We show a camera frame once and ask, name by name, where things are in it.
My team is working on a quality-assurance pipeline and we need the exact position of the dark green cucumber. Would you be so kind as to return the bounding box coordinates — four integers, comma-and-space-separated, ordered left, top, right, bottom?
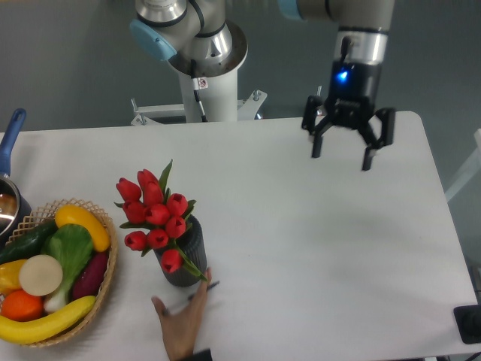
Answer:
1, 220, 57, 264

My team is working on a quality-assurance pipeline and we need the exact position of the yellow squash upper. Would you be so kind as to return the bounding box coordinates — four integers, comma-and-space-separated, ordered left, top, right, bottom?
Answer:
54, 204, 110, 253

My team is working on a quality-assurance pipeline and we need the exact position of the white furniture piece right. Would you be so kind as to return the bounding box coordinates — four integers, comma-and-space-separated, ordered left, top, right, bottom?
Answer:
444, 129, 480, 202

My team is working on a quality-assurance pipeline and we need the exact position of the yellow banana lower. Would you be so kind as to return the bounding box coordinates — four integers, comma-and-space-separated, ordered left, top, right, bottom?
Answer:
1, 296, 96, 344

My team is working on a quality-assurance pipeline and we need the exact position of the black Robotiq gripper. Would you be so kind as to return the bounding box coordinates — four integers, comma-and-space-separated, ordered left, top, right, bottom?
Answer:
301, 62, 395, 171

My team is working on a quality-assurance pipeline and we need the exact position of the bare human hand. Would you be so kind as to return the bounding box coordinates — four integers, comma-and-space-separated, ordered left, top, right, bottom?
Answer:
151, 268, 212, 360

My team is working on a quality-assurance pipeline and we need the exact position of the orange fruit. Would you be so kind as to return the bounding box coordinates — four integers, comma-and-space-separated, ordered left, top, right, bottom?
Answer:
1, 290, 44, 322

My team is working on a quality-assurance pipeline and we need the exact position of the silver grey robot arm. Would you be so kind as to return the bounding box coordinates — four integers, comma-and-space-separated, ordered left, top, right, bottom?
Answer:
129, 1, 395, 170

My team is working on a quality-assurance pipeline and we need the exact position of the woven wicker basket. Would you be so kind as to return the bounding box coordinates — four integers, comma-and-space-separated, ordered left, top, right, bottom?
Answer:
1, 199, 118, 347

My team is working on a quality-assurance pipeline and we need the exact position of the black device at edge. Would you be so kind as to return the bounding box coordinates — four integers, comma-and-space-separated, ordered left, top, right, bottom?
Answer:
453, 305, 481, 344

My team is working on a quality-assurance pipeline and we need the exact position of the dark grey ribbed vase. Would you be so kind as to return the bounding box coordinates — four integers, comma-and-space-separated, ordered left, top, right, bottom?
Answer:
154, 215, 207, 287

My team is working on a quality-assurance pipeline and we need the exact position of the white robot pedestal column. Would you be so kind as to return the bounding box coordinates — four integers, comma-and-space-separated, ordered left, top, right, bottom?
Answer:
168, 20, 248, 123

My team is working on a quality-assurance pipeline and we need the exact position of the purple sweet potato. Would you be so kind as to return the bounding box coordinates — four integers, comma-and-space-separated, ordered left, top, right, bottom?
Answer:
71, 252, 108, 300

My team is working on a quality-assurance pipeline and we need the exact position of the yellow bell pepper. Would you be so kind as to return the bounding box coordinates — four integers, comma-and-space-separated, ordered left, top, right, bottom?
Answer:
0, 259, 26, 295

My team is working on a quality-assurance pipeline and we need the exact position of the blue handled steel saucepan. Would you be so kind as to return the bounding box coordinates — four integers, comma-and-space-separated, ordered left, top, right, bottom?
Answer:
1, 108, 31, 250

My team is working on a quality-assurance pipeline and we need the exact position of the white metal base frame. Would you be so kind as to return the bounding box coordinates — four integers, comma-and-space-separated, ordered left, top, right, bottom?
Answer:
129, 85, 324, 126

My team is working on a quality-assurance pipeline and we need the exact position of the cream round radish slice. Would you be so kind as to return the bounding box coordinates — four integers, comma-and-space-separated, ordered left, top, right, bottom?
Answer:
19, 255, 63, 296

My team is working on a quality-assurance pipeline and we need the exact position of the green bok choy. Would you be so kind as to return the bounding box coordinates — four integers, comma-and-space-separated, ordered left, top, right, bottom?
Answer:
41, 224, 93, 314

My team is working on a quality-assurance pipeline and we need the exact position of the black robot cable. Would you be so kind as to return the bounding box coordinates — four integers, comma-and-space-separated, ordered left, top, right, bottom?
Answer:
189, 59, 209, 123

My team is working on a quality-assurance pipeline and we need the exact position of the dark sleeve forearm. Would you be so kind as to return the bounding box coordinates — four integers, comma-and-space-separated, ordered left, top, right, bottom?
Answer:
177, 349, 213, 361

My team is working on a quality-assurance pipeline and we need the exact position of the red tulip bouquet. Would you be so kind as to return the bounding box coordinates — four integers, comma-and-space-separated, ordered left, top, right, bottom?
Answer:
113, 159, 209, 283

